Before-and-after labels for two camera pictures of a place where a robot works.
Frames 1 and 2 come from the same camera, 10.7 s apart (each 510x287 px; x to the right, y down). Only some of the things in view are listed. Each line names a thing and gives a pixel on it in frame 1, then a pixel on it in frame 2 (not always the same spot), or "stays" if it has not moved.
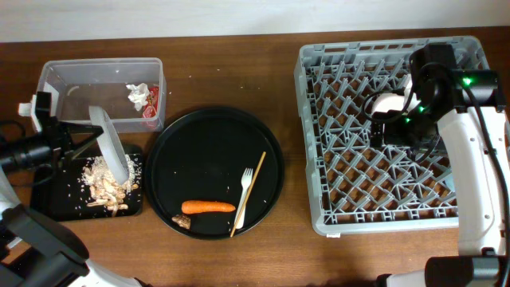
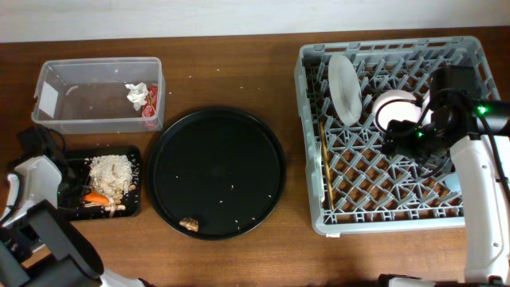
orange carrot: x=193 y=206 to x=96 y=198
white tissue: x=139 y=95 stays
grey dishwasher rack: x=354 y=186 stays
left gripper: x=60 y=134 to x=75 y=198
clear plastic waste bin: x=131 y=91 stays
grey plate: x=111 y=147 to x=345 y=89
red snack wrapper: x=151 y=107 stays
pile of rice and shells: x=106 y=190 stays
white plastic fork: x=246 y=177 to x=319 y=173
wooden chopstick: x=259 y=167 to x=327 y=161
